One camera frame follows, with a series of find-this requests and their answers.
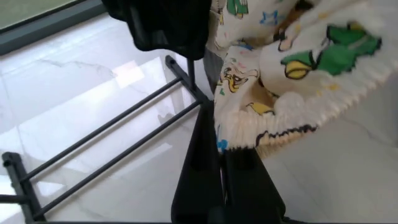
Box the window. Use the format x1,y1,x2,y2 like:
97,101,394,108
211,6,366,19
0,0,108,57

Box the black clothes rack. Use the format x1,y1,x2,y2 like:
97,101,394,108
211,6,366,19
0,55,213,223

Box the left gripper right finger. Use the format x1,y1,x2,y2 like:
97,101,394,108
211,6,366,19
221,147,287,223

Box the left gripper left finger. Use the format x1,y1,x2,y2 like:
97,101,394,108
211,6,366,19
170,101,224,223

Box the cream printed garment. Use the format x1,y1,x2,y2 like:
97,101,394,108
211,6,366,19
205,0,398,160

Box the black garment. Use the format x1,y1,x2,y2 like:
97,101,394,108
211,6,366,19
100,0,213,62

